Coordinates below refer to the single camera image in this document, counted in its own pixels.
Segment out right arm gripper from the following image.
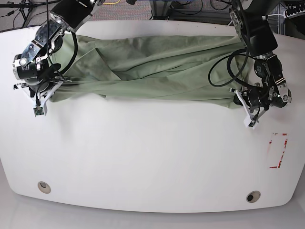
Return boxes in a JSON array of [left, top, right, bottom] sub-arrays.
[[13, 78, 71, 116]]

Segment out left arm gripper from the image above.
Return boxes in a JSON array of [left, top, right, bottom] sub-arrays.
[[229, 88, 266, 127]]

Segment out green polo shirt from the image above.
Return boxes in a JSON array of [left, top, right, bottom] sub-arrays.
[[51, 35, 243, 108]]

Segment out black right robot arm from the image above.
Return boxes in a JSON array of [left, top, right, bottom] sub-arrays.
[[12, 0, 104, 116]]

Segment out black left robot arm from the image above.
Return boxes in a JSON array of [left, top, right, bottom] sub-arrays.
[[220, 0, 292, 129]]

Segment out red tape rectangle marker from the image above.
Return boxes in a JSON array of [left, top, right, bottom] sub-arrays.
[[266, 133, 288, 169]]

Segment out black tripod legs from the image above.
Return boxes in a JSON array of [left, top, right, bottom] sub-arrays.
[[0, 0, 60, 32]]

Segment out white power strip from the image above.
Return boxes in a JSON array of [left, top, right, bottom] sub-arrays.
[[284, 5, 305, 19]]

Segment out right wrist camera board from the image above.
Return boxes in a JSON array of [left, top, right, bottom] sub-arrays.
[[33, 107, 45, 116]]

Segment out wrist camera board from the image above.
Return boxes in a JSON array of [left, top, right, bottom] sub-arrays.
[[248, 121, 257, 129], [33, 107, 45, 116]]

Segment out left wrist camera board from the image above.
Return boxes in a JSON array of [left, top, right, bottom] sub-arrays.
[[248, 121, 257, 129]]

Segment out left table cable grommet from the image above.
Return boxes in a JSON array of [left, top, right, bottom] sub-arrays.
[[38, 181, 51, 194]]

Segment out table cable grommet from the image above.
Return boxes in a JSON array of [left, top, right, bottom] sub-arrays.
[[38, 181, 51, 194], [246, 190, 261, 203]]

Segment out right table cable grommet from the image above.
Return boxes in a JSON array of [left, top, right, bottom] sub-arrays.
[[246, 190, 261, 203]]

